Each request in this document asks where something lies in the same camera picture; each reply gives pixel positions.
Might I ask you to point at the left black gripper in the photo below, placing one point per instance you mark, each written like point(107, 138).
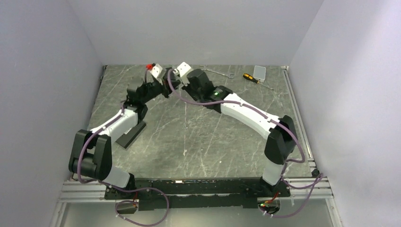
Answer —
point(164, 93)

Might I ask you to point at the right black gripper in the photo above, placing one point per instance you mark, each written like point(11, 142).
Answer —
point(187, 87)

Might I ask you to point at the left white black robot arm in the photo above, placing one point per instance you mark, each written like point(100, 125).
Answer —
point(91, 155)

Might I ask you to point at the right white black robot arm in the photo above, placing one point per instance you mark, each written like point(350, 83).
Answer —
point(279, 132)

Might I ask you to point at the silver wrench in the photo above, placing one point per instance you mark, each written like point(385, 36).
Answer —
point(228, 75)

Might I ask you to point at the yellow black screwdriver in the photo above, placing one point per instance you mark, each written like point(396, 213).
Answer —
point(254, 80)

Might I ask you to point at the clear plastic box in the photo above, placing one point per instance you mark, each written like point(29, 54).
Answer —
point(259, 73)

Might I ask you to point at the black box with label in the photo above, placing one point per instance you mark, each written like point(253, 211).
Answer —
point(127, 138)

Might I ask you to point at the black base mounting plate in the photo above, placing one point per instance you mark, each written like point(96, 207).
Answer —
point(244, 192)

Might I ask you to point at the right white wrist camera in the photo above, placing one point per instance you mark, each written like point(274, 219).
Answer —
point(182, 71)

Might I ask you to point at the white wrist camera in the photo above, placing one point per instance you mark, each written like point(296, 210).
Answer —
point(182, 71)
point(157, 72)

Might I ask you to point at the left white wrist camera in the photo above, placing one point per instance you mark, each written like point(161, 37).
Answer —
point(157, 72)

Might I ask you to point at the aluminium frame rail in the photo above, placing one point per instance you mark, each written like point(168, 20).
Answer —
point(95, 192)

